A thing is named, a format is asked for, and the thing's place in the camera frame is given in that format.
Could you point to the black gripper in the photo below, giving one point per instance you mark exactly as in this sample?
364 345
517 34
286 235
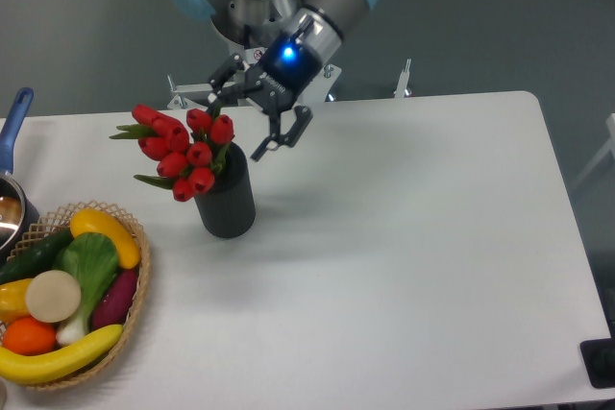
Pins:
272 84

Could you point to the red tulip bouquet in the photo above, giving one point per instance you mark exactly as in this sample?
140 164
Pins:
191 156

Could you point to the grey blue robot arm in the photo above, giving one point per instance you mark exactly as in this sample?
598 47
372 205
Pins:
324 24

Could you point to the dark grey ribbed vase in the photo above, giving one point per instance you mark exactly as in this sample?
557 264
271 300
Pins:
228 209

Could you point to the green bok choy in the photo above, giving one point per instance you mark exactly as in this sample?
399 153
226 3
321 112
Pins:
92 260

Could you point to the woven wicker basket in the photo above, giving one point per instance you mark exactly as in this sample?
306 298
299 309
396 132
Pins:
59 219

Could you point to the purple sweet potato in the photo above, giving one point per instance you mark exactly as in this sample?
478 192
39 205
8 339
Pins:
113 309

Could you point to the green cucumber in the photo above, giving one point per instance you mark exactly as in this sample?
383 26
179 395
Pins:
37 258

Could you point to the beige round disc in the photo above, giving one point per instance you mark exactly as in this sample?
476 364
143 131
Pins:
53 296

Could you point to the yellow bell pepper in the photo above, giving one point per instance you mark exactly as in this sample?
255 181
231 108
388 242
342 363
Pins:
12 299

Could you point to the orange fruit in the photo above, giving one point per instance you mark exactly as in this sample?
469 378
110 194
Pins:
29 336

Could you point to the yellow banana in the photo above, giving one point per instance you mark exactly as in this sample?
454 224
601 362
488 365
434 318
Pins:
57 364

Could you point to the black device at edge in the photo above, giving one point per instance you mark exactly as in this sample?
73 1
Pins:
598 359

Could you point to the white metal base bracket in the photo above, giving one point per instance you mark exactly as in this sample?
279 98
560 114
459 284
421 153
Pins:
190 96

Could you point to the blue handled saucepan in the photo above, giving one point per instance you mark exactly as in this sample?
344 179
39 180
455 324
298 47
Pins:
17 212

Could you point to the white frame at right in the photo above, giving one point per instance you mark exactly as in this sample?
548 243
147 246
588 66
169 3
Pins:
603 157

